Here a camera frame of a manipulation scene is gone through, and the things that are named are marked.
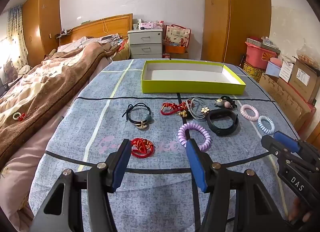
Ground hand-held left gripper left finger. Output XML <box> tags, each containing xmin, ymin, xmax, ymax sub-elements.
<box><xmin>30</xmin><ymin>138</ymin><xmax>132</xmax><ymax>232</ymax></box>

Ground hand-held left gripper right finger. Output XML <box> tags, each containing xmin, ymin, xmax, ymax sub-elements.
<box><xmin>185</xmin><ymin>138</ymin><xmax>292</xmax><ymax>232</ymax></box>

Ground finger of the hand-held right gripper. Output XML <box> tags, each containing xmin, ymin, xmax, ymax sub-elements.
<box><xmin>261</xmin><ymin>134</ymin><xmax>292</xmax><ymax>159</ymax></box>
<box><xmin>273</xmin><ymin>131</ymin><xmax>301</xmax><ymax>154</ymax></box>

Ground blue spiral hair tie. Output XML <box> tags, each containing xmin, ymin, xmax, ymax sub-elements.
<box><xmin>257</xmin><ymin>115</ymin><xmax>275</xmax><ymax>134</ymax></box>

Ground red knotted bracelet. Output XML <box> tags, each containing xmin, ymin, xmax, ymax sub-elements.
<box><xmin>130</xmin><ymin>138</ymin><xmax>155</xmax><ymax>159</ymax></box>

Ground purple spiral hair tie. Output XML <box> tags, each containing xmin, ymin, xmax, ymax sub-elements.
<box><xmin>178</xmin><ymin>123</ymin><xmax>212</xmax><ymax>152</ymax></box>

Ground pink spiral hair tie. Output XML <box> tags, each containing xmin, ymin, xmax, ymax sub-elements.
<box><xmin>240</xmin><ymin>104</ymin><xmax>260</xmax><ymax>121</ymax></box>

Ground black hair tie teal bead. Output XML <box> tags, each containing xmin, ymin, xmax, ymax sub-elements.
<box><xmin>122</xmin><ymin>103</ymin><xmax>152</xmax><ymax>130</ymax></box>

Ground grey hair tie flower charm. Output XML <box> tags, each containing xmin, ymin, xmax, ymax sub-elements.
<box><xmin>186</xmin><ymin>97</ymin><xmax>211</xmax><ymax>120</ymax></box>

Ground black fitness band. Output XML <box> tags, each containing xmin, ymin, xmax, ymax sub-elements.
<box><xmin>206</xmin><ymin>109</ymin><xmax>239</xmax><ymax>136</ymax></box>

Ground black hair tie bear charm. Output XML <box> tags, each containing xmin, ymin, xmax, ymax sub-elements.
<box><xmin>214</xmin><ymin>96</ymin><xmax>238</xmax><ymax>110</ymax></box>

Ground green cardboard box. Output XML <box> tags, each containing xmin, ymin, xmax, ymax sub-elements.
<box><xmin>141</xmin><ymin>60</ymin><xmax>246</xmax><ymax>96</ymax></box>

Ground person's right hand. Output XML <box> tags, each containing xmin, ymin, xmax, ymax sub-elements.
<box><xmin>288</xmin><ymin>196</ymin><xmax>310</xmax><ymax>222</ymax></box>

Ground large flat cardboard box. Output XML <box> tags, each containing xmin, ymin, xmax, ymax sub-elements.
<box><xmin>259</xmin><ymin>73</ymin><xmax>317</xmax><ymax>132</ymax></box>

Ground labelled cardboard box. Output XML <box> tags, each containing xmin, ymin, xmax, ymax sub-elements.
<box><xmin>289</xmin><ymin>56</ymin><xmax>320</xmax><ymax>103</ymax></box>

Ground white carton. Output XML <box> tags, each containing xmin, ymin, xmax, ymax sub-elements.
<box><xmin>279</xmin><ymin>60</ymin><xmax>295</xmax><ymax>81</ymax></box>

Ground yellow patterned tin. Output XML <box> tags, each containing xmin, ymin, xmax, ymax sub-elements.
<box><xmin>242</xmin><ymin>61</ymin><xmax>265</xmax><ymax>83</ymax></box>

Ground round box pink lid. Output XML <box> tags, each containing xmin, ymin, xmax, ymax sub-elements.
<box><xmin>265</xmin><ymin>58</ymin><xmax>283</xmax><ymax>78</ymax></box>

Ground pink plastic bin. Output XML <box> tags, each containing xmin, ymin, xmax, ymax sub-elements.
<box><xmin>244</xmin><ymin>42</ymin><xmax>278</xmax><ymax>70</ymax></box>

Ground striped flat box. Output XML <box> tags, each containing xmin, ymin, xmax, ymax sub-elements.
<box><xmin>246</xmin><ymin>37</ymin><xmax>281</xmax><ymax>53</ymax></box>

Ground pink bedsheet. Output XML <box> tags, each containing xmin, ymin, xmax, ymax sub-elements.
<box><xmin>0</xmin><ymin>102</ymin><xmax>78</xmax><ymax>225</ymax></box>

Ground brown floral blanket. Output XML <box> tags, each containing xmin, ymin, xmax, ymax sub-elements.
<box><xmin>0</xmin><ymin>35</ymin><xmax>130</xmax><ymax>172</ymax></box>

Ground tan pillow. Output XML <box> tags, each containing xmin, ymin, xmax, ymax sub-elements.
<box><xmin>117</xmin><ymin>40</ymin><xmax>130</xmax><ymax>61</ymax></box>

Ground orange box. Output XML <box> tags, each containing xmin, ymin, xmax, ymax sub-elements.
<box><xmin>165</xmin><ymin>44</ymin><xmax>187</xmax><ymax>54</ymax></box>

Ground wide wooden wardrobe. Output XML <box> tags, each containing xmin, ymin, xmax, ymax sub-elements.
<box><xmin>201</xmin><ymin>0</ymin><xmax>272</xmax><ymax>66</ymax></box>

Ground grey drawer nightstand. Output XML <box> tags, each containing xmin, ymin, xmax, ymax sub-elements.
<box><xmin>127</xmin><ymin>28</ymin><xmax>163</xmax><ymax>60</ymax></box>

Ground red gift bag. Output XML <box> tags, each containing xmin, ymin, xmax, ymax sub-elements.
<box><xmin>165</xmin><ymin>25</ymin><xmax>191</xmax><ymax>48</ymax></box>

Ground wooden headboard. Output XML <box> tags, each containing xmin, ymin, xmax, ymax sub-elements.
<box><xmin>56</xmin><ymin>13</ymin><xmax>133</xmax><ymax>45</ymax></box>

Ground pink patterned box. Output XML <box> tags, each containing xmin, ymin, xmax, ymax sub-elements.
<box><xmin>138</xmin><ymin>21</ymin><xmax>164</xmax><ymax>30</ymax></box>

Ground floral curtain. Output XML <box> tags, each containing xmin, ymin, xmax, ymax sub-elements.
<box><xmin>0</xmin><ymin>5</ymin><xmax>29</xmax><ymax>73</ymax></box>

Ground narrow wooden wardrobe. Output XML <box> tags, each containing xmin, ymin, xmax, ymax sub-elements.
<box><xmin>22</xmin><ymin>0</ymin><xmax>62</xmax><ymax>67</ymax></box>

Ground red rope bracelet gold charms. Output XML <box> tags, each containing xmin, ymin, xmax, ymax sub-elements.
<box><xmin>160</xmin><ymin>102</ymin><xmax>188</xmax><ymax>118</ymax></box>

